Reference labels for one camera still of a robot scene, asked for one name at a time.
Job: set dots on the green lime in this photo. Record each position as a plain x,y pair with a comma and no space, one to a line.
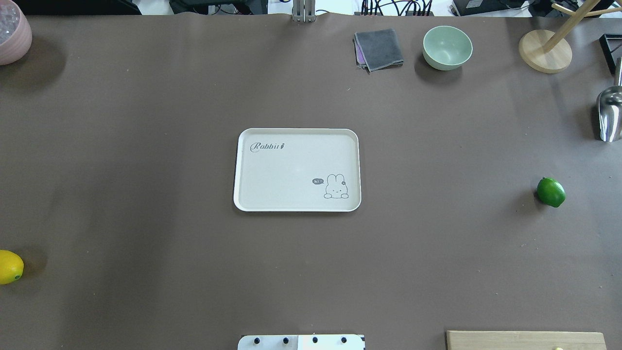
550,192

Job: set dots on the yellow lemon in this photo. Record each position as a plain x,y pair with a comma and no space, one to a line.
11,267

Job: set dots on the white rabbit tray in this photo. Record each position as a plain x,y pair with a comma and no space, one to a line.
297,170

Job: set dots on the wine glass rack tray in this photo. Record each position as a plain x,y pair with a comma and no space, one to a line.
609,44

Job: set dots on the grey folded cloth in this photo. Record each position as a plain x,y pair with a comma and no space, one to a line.
376,50

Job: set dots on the green bowl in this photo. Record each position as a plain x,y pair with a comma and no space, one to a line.
446,48

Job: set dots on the bamboo cutting board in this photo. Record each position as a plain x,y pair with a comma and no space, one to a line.
466,340

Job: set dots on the wooden mug tree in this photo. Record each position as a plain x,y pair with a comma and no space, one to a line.
549,52

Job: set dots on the metal scoop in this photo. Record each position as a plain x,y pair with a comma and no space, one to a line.
609,105

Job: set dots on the pink bowl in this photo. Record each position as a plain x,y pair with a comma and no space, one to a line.
15,33

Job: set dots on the aluminium frame post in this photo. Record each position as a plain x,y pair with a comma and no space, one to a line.
304,10

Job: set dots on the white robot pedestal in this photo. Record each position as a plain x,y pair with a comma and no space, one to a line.
302,342

